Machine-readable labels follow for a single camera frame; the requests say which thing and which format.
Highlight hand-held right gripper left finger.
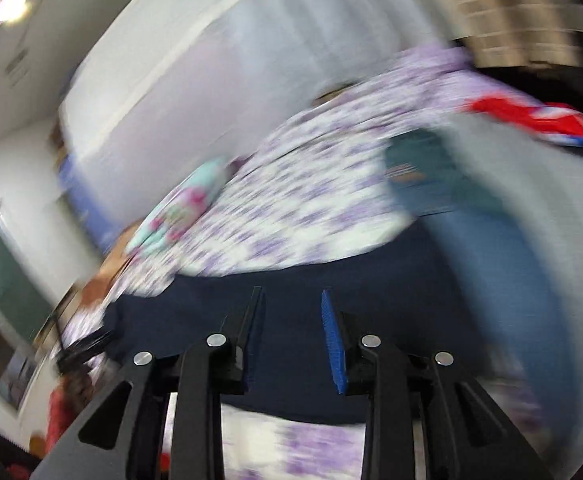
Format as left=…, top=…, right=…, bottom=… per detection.
left=31, top=286, right=265, bottom=480

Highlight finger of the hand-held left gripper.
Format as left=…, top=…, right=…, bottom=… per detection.
left=55, top=329, right=118, bottom=363

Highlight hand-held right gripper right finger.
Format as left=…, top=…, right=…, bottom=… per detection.
left=321, top=288, right=555, bottom=480

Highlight dark navy pants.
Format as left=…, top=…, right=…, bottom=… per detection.
left=98, top=220, right=482, bottom=426

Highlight window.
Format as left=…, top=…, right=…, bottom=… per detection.
left=0, top=200, right=59, bottom=411

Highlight blue printed bag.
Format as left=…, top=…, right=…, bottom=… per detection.
left=58, top=152, right=104, bottom=251

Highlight purple floral bedsheet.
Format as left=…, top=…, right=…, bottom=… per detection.
left=58, top=42, right=547, bottom=480

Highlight blue jeans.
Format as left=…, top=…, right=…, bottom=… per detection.
left=384, top=127, right=572, bottom=386

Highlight white lace mosquito net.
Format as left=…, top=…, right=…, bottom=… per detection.
left=58, top=0, right=452, bottom=211

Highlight red cloth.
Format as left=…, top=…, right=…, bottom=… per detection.
left=464, top=92, right=583, bottom=151

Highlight beige striped curtain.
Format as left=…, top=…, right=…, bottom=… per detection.
left=421, top=0, right=583, bottom=68

